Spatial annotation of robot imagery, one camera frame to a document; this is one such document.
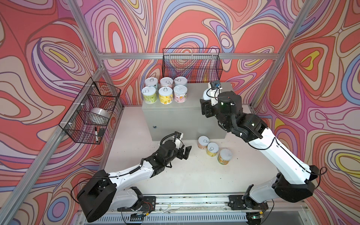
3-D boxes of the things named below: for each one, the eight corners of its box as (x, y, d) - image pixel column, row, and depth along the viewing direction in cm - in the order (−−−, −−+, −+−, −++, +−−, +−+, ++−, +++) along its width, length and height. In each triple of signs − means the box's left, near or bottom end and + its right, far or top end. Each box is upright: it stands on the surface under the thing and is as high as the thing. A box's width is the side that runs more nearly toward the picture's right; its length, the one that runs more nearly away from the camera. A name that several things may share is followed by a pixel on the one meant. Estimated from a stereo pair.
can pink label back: (197, 149, 94) (198, 146, 90) (197, 139, 99) (197, 135, 96) (208, 149, 94) (210, 146, 90) (207, 139, 99) (208, 135, 96)
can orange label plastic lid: (218, 165, 90) (221, 159, 83) (216, 154, 94) (219, 148, 88) (229, 165, 90) (233, 159, 83) (226, 154, 94) (230, 148, 88)
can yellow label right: (207, 156, 92) (208, 152, 88) (205, 146, 97) (206, 142, 93) (217, 156, 92) (219, 152, 88) (215, 146, 97) (217, 142, 93)
